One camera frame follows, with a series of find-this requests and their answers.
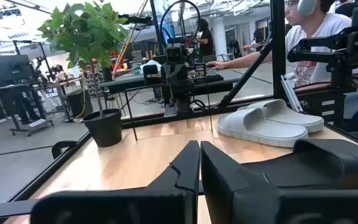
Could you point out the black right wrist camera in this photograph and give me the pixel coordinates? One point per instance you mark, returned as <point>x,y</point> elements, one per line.
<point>175,54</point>

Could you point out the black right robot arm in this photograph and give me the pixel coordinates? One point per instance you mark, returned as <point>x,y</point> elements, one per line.
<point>179,102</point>

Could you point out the white headphones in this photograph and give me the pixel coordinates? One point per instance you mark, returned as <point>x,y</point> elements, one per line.
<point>306,6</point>

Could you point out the black chair armrest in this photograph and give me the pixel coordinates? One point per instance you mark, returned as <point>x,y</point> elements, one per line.
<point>55,148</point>

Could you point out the silver aluminium bracket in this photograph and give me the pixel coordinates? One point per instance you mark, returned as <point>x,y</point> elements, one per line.
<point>291,93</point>

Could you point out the grey desk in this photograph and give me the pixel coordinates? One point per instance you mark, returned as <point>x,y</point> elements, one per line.
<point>120,81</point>

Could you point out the person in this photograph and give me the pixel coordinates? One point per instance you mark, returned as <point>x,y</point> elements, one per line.
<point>322,28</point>
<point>207,40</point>

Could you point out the black cabinet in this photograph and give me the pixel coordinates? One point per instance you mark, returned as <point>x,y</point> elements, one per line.
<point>79,104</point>

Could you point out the black rolling stand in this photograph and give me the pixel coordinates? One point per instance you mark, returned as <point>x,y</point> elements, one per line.
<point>20,102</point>

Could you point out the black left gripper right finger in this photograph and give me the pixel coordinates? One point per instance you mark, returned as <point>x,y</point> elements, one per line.
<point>222,186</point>

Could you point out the white rubber slide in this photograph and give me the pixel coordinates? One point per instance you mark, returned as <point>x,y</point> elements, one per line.
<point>291,115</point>
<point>259,130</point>

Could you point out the black monitor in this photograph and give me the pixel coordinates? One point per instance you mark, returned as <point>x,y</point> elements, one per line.
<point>8,70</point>

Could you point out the black drawer unit white labels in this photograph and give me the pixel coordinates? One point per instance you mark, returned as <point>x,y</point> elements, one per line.
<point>309,109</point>

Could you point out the black backlit keyboard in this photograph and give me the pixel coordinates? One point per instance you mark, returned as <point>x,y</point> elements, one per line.
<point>211,75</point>

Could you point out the potted green plant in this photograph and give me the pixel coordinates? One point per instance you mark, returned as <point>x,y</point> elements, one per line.
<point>104,127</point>

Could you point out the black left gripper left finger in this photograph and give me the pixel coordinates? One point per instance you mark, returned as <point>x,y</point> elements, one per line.
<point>182,174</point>

